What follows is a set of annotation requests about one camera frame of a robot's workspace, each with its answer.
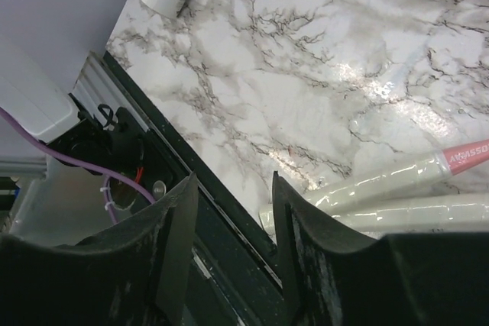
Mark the aluminium rail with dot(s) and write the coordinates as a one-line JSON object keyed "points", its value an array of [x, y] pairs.
{"points": [[114, 133]]}

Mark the pink badminton racket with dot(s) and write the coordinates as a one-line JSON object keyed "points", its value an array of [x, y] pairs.
{"points": [[400, 177]]}

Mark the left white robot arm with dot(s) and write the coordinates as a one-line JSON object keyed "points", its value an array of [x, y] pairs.
{"points": [[37, 103]]}

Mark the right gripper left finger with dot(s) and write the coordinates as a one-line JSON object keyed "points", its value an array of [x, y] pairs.
{"points": [[133, 273]]}

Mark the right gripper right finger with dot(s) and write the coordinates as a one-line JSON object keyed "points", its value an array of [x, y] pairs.
{"points": [[333, 275]]}

